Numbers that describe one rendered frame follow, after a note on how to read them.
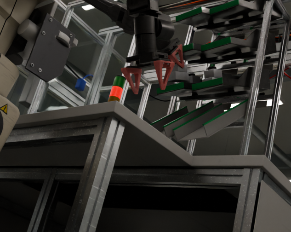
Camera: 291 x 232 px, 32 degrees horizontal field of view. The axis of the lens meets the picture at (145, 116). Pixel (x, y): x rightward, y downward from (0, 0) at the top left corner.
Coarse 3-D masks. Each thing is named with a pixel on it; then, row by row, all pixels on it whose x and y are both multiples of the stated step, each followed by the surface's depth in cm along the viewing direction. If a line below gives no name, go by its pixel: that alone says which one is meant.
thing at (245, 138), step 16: (224, 0) 203; (272, 0) 190; (192, 32) 206; (224, 32) 220; (288, 32) 200; (208, 64) 215; (256, 64) 179; (256, 80) 175; (256, 96) 174; (272, 112) 187; (272, 128) 183; (192, 144) 201; (240, 144) 167; (272, 144) 182
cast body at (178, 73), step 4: (176, 64) 180; (184, 64) 182; (176, 68) 180; (180, 68) 181; (184, 68) 182; (172, 72) 180; (176, 72) 179; (180, 72) 180; (184, 72) 182; (172, 76) 180; (176, 76) 179; (180, 76) 180; (184, 76) 181; (188, 76) 183; (168, 80) 182; (172, 80) 180; (176, 80) 180; (180, 80) 181; (184, 80) 181; (188, 80) 182
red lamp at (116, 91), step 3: (114, 87) 226; (117, 87) 226; (120, 87) 227; (111, 90) 227; (114, 90) 226; (117, 90) 226; (120, 90) 227; (111, 93) 226; (114, 93) 225; (117, 93) 225; (120, 93) 227; (117, 96) 225; (120, 96) 227
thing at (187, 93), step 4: (200, 80) 203; (172, 84) 180; (176, 84) 179; (180, 84) 177; (184, 84) 177; (188, 84) 178; (156, 88) 186; (168, 88) 181; (172, 88) 180; (176, 88) 179; (180, 88) 177; (184, 88) 177; (188, 88) 178; (160, 92) 184; (164, 92) 183; (168, 92) 181; (172, 92) 182; (176, 92) 183; (180, 92) 183; (184, 92) 184; (188, 92) 185; (192, 92) 185; (196, 92) 186; (200, 92) 187; (176, 96) 192; (180, 96) 193; (184, 96) 194
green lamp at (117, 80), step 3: (117, 78) 228; (120, 78) 228; (123, 78) 229; (114, 81) 228; (117, 81) 227; (120, 81) 228; (123, 81) 228; (114, 84) 227; (117, 84) 227; (120, 84) 227; (123, 84) 228; (123, 87) 229
